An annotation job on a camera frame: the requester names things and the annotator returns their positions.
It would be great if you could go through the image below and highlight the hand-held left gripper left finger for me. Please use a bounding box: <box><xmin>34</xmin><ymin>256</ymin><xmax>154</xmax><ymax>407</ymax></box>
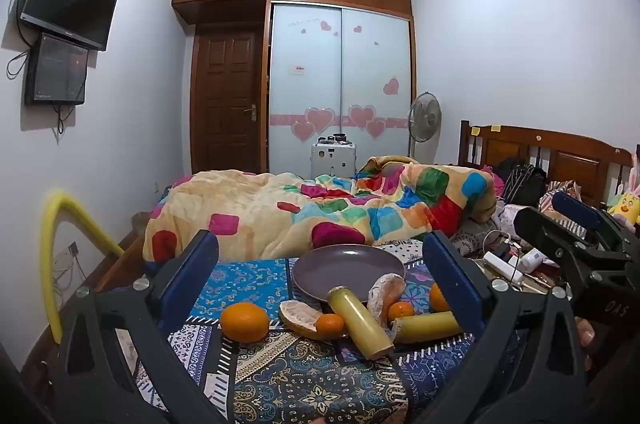
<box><xmin>52</xmin><ymin>229</ymin><xmax>236</xmax><ymax>424</ymax></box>

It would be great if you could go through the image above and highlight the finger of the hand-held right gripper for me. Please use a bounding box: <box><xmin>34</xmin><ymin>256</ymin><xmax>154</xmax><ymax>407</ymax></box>
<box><xmin>551</xmin><ymin>190</ymin><xmax>640</xmax><ymax>255</ymax></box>
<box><xmin>513</xmin><ymin>205</ymin><xmax>632</xmax><ymax>300</ymax></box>

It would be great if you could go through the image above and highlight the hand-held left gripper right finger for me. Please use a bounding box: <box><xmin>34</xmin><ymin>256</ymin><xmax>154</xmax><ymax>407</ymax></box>
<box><xmin>415</xmin><ymin>230</ymin><xmax>592</xmax><ymax>424</ymax></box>

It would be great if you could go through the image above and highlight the medium orange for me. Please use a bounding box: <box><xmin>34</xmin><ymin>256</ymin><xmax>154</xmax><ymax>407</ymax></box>
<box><xmin>429</xmin><ymin>282</ymin><xmax>452</xmax><ymax>314</ymax></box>

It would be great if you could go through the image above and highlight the peeled sugarcane piece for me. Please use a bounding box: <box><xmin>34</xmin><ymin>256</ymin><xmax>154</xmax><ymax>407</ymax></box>
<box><xmin>390</xmin><ymin>310</ymin><xmax>464</xmax><ymax>345</ymax></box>
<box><xmin>327</xmin><ymin>285</ymin><xmax>396</xmax><ymax>361</ymax></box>

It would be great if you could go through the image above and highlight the small tangerine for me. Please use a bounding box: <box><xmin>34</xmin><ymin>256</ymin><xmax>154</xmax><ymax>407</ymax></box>
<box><xmin>315</xmin><ymin>313</ymin><xmax>346</xmax><ymax>339</ymax></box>
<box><xmin>387</xmin><ymin>301</ymin><xmax>416</xmax><ymax>323</ymax></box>

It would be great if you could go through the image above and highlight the peeled pomelo segment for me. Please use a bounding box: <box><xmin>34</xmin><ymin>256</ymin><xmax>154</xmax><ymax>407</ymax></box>
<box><xmin>367</xmin><ymin>273</ymin><xmax>407</xmax><ymax>328</ymax></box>
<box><xmin>278</xmin><ymin>300</ymin><xmax>335</xmax><ymax>341</ymax></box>

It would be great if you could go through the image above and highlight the large orange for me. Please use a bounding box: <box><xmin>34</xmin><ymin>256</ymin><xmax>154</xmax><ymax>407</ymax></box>
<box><xmin>220</xmin><ymin>302</ymin><xmax>271</xmax><ymax>343</ymax></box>

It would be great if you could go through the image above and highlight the person's right hand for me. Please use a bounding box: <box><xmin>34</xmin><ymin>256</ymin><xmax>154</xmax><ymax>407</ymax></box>
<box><xmin>574</xmin><ymin>317</ymin><xmax>601</xmax><ymax>382</ymax></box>

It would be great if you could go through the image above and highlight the white bottle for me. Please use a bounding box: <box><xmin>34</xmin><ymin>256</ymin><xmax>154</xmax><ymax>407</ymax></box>
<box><xmin>520</xmin><ymin>249</ymin><xmax>547</xmax><ymax>271</ymax></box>

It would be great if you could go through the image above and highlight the grey printed pillow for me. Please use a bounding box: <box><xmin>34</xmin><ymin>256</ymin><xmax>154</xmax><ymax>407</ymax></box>
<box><xmin>450</xmin><ymin>220</ymin><xmax>502</xmax><ymax>257</ymax></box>

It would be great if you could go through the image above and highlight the wooden bed headboard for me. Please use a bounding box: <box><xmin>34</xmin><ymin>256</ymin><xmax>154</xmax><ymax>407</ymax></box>
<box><xmin>458</xmin><ymin>120</ymin><xmax>634</xmax><ymax>211</ymax></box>

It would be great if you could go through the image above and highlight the yellow plush toy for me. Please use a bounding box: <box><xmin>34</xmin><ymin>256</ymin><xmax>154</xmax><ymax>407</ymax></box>
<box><xmin>607</xmin><ymin>191</ymin><xmax>640</xmax><ymax>228</ymax></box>

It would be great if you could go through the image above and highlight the white power strip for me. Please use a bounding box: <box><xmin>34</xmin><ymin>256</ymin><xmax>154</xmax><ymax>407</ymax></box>
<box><xmin>482</xmin><ymin>250</ymin><xmax>525</xmax><ymax>284</ymax></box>

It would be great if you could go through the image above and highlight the black backpack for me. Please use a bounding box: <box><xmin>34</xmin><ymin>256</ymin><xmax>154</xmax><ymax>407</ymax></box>
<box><xmin>499</xmin><ymin>157</ymin><xmax>548</xmax><ymax>208</ymax></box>

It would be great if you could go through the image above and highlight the white printed cloth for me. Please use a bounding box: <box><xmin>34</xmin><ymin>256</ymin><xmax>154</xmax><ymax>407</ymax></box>
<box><xmin>374</xmin><ymin>238</ymin><xmax>432</xmax><ymax>257</ymax></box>

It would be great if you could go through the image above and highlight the colourful checked blanket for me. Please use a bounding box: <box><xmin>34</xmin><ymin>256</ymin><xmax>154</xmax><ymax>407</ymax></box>
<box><xmin>142</xmin><ymin>155</ymin><xmax>499</xmax><ymax>263</ymax></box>

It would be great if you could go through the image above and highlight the yellow foam tube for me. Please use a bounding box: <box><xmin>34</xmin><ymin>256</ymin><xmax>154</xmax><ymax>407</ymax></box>
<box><xmin>40</xmin><ymin>188</ymin><xmax>126</xmax><ymax>343</ymax></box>

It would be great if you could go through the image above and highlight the patterned patchwork cloth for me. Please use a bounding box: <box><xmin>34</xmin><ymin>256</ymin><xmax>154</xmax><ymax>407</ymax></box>
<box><xmin>115</xmin><ymin>254</ymin><xmax>506</xmax><ymax>424</ymax></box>

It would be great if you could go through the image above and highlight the white appliance with knobs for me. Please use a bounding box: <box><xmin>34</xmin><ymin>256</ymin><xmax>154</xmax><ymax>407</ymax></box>
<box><xmin>310</xmin><ymin>141</ymin><xmax>357</xmax><ymax>181</ymax></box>

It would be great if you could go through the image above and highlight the standing fan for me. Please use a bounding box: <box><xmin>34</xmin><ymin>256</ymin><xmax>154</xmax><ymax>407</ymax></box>
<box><xmin>407</xmin><ymin>91</ymin><xmax>443</xmax><ymax>161</ymax></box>

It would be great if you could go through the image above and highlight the brown wooden door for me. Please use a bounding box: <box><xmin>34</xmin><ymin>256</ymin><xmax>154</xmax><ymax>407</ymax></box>
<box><xmin>192</xmin><ymin>23</ymin><xmax>265</xmax><ymax>176</ymax></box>

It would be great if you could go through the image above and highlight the frosted sliding wardrobe door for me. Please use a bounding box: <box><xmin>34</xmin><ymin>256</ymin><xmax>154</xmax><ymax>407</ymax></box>
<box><xmin>269</xmin><ymin>1</ymin><xmax>344</xmax><ymax>177</ymax></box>
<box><xmin>342</xmin><ymin>6</ymin><xmax>413</xmax><ymax>165</ymax></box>

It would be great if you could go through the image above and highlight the small black monitor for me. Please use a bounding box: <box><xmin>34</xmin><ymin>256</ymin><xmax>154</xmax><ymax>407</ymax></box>
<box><xmin>24</xmin><ymin>32</ymin><xmax>90</xmax><ymax>107</ymax></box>

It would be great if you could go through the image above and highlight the wall socket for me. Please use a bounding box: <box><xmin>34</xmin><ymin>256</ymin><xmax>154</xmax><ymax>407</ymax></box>
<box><xmin>52</xmin><ymin>242</ymin><xmax>82</xmax><ymax>271</ymax></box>

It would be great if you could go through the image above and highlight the black hanging cable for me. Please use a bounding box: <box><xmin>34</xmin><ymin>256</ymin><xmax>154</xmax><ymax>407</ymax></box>
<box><xmin>56</xmin><ymin>104</ymin><xmax>77</xmax><ymax>136</ymax></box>

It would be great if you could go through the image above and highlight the black looped cable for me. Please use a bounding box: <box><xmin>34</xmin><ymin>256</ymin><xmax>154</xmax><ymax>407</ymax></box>
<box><xmin>6</xmin><ymin>49</ymin><xmax>30</xmax><ymax>80</ymax></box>

